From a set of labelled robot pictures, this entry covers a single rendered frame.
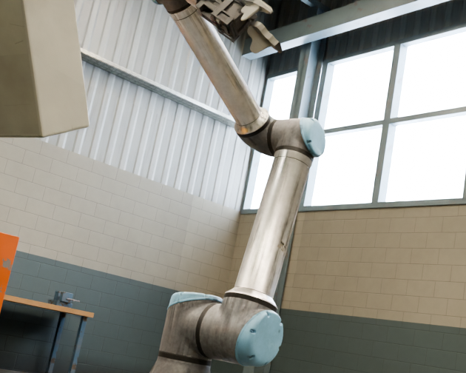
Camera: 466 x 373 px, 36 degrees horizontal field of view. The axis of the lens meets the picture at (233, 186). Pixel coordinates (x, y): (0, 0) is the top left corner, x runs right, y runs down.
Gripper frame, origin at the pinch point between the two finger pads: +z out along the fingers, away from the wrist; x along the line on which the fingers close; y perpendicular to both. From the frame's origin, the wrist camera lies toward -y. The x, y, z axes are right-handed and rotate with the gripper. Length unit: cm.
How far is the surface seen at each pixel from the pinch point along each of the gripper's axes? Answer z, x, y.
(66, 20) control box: 19, 67, 43
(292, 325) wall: -163, -871, -21
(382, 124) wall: -233, -765, -302
